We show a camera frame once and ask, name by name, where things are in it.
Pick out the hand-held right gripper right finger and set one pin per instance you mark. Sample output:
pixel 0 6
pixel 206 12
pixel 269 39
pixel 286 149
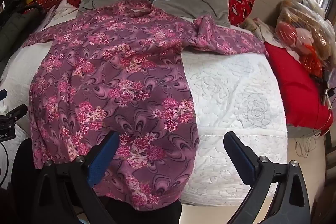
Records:
pixel 242 158

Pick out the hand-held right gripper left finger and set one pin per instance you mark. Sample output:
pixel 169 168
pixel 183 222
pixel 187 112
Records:
pixel 104 158

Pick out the purple floral shirt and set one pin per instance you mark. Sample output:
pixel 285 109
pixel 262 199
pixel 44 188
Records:
pixel 113 77

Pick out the person's black pants leg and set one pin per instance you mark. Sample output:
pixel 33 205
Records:
pixel 22 158

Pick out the white quilted bedspread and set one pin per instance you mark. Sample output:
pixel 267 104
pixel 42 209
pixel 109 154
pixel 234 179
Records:
pixel 236 98

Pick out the plain red cushion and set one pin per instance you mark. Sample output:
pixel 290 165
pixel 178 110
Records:
pixel 296 92

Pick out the dark green jacket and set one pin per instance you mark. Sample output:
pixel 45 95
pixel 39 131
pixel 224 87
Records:
pixel 18 27

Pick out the clear bag of plush toys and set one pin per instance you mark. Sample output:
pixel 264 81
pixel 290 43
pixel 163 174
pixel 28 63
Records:
pixel 304 29

